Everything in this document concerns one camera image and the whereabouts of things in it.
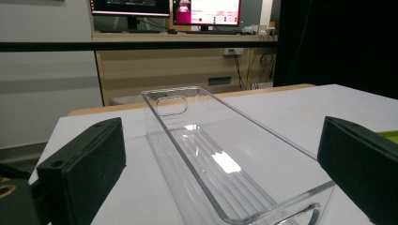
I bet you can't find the light wooden desk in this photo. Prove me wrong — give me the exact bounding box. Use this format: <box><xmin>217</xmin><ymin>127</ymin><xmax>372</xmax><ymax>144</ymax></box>
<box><xmin>90</xmin><ymin>30</ymin><xmax>279</xmax><ymax>107</ymax></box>

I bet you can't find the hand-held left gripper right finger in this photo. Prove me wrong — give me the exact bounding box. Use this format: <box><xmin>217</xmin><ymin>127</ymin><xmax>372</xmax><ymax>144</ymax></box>
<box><xmin>316</xmin><ymin>115</ymin><xmax>398</xmax><ymax>225</ymax></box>

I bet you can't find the green phone case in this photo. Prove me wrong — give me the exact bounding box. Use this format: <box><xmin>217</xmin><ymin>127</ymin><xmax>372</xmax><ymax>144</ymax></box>
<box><xmin>377</xmin><ymin>129</ymin><xmax>398</xmax><ymax>145</ymax></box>

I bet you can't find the black curtain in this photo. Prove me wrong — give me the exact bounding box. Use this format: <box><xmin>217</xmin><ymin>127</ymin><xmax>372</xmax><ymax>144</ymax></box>
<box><xmin>272</xmin><ymin>0</ymin><xmax>398</xmax><ymax>100</ymax></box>

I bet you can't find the black power cable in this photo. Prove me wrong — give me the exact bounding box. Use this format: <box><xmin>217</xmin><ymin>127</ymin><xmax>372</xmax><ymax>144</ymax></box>
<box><xmin>230</xmin><ymin>49</ymin><xmax>249</xmax><ymax>92</ymax></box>

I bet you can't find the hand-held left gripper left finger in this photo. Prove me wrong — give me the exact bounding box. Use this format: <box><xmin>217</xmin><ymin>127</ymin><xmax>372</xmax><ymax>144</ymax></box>
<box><xmin>36</xmin><ymin>116</ymin><xmax>128</xmax><ymax>225</ymax></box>

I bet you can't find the white wall power outlet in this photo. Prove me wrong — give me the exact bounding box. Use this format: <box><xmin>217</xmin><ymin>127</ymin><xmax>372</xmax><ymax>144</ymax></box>
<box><xmin>222</xmin><ymin>47</ymin><xmax>245</xmax><ymax>57</ymax></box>

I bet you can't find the black metal frame bar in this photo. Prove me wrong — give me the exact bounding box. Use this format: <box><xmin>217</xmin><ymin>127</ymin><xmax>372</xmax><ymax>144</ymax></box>
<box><xmin>0</xmin><ymin>40</ymin><xmax>279</xmax><ymax>53</ymax></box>

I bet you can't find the coiled thin cable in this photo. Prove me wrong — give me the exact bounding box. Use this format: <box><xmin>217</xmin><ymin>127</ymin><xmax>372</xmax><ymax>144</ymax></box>
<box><xmin>258</xmin><ymin>52</ymin><xmax>276</xmax><ymax>79</ymax></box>

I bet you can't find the black keyboard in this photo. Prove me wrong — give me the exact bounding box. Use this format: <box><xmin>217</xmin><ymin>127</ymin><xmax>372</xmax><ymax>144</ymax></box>
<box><xmin>99</xmin><ymin>28</ymin><xmax>163</xmax><ymax>35</ymax></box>

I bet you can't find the clear acrylic storage bin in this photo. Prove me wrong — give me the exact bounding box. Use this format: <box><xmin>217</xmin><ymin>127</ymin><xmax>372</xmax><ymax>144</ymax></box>
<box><xmin>140</xmin><ymin>85</ymin><xmax>338</xmax><ymax>225</ymax></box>

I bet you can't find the monitor with pink white screen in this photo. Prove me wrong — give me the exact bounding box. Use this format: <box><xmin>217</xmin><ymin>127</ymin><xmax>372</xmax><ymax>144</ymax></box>
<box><xmin>172</xmin><ymin>0</ymin><xmax>243</xmax><ymax>27</ymax></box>

